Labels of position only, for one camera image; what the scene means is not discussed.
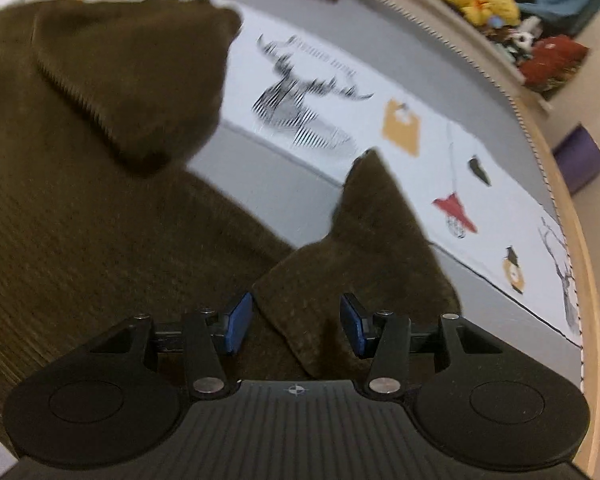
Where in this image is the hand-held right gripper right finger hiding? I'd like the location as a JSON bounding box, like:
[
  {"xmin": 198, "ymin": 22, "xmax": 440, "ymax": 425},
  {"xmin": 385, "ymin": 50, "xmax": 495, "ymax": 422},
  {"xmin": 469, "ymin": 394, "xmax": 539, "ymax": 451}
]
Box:
[{"xmin": 340, "ymin": 293, "xmax": 503, "ymax": 401}]

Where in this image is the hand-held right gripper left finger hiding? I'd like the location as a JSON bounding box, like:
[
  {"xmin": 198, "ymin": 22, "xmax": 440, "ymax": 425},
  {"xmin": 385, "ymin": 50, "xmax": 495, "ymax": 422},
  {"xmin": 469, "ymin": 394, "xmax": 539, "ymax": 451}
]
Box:
[{"xmin": 88, "ymin": 292, "xmax": 255, "ymax": 402}]

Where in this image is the printed grey bed sheet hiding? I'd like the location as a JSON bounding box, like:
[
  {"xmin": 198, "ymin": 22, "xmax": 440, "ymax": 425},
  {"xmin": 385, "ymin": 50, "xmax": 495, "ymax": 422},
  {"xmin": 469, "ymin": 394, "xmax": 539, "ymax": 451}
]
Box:
[{"xmin": 0, "ymin": 0, "xmax": 589, "ymax": 386}]

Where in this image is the purple rolled mat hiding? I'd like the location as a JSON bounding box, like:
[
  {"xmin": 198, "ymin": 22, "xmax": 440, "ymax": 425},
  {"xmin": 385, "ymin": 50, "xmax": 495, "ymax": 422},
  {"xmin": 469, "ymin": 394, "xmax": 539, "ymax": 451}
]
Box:
[{"xmin": 552, "ymin": 124, "xmax": 600, "ymax": 196}]

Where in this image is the beige window ledge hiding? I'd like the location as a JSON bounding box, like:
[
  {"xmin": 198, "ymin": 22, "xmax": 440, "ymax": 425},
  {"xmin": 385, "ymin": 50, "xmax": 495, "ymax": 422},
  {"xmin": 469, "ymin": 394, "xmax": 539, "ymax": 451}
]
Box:
[{"xmin": 361, "ymin": 0, "xmax": 552, "ymax": 117}]

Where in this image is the red cushion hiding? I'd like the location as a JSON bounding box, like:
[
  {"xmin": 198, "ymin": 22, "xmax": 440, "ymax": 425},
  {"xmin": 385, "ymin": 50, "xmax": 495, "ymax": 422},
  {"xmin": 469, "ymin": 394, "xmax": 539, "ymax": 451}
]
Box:
[{"xmin": 520, "ymin": 35, "xmax": 591, "ymax": 95}]

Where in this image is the panda plush toy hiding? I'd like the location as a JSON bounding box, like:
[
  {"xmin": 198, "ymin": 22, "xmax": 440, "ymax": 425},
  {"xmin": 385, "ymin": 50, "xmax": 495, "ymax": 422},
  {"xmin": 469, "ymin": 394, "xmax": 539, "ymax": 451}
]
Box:
[{"xmin": 507, "ymin": 16, "xmax": 543, "ymax": 63}]

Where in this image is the yellow plush bear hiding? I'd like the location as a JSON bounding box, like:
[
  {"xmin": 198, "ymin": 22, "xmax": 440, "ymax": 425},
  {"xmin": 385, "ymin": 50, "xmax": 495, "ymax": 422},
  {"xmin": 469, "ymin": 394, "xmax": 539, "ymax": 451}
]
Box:
[{"xmin": 429, "ymin": 0, "xmax": 524, "ymax": 27}]

